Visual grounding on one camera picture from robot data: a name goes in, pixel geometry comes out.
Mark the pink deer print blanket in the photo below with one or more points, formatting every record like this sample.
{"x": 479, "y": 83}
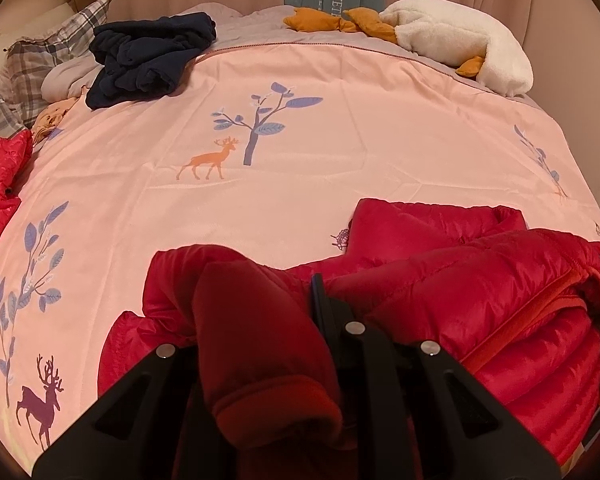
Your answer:
{"x": 330, "y": 135}

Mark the red puffer jacket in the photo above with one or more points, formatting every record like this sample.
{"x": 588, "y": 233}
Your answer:
{"x": 480, "y": 280}

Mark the light grey garment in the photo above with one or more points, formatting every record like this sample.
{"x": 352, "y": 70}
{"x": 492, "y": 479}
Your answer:
{"x": 65, "y": 80}

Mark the beige pillow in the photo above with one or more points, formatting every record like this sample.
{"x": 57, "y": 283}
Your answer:
{"x": 45, "y": 17}

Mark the navy blue garment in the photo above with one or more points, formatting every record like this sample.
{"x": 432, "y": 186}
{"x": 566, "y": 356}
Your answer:
{"x": 145, "y": 55}

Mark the orange patterned cloth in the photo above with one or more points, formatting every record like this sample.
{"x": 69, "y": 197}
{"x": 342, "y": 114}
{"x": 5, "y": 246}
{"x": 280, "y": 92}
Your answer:
{"x": 50, "y": 117}

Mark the folded pink-red puffer jacket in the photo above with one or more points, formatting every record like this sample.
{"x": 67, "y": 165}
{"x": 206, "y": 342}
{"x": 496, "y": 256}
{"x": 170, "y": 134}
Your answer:
{"x": 0, "y": 180}

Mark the large plaid pillow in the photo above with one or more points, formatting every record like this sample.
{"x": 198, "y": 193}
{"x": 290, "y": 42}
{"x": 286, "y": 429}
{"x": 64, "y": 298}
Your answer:
{"x": 40, "y": 60}

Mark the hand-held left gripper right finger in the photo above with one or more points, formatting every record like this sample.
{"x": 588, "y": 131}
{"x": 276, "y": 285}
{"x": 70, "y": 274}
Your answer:
{"x": 375, "y": 385}

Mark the white goose plush toy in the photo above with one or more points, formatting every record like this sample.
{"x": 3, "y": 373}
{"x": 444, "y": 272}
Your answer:
{"x": 455, "y": 30}

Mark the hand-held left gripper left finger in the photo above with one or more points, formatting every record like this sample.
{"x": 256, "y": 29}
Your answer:
{"x": 145, "y": 395}

